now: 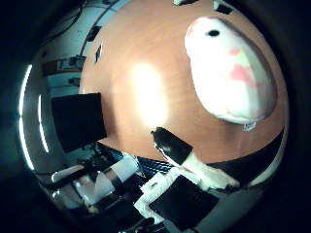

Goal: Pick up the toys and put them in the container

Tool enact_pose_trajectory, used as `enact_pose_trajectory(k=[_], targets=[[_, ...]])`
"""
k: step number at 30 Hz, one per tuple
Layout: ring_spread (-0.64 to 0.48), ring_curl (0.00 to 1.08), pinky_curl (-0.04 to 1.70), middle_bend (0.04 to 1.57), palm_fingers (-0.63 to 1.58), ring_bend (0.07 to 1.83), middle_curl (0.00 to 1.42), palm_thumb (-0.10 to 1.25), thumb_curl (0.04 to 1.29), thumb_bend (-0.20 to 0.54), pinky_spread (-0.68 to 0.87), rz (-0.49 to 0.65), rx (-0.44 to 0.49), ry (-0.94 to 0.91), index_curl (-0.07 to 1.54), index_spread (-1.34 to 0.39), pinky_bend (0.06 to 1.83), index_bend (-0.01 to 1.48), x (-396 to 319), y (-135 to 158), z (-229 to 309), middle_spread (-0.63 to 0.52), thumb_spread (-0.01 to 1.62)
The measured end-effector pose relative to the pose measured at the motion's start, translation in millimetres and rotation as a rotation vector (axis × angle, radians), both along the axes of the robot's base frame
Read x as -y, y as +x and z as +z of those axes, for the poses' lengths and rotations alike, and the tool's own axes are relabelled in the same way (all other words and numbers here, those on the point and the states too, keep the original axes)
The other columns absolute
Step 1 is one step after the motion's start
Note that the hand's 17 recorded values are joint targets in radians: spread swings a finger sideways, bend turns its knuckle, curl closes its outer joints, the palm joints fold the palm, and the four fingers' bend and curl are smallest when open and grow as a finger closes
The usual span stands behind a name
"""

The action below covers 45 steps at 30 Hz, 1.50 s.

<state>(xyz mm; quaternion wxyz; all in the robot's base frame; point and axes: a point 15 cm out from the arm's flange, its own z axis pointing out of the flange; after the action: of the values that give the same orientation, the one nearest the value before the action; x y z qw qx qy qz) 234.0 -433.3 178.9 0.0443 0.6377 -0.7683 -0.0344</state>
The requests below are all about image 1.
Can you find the black square container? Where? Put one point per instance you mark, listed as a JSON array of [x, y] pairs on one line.
[[77, 121]]

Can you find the small black square marker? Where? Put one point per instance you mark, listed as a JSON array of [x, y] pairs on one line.
[[98, 53]]

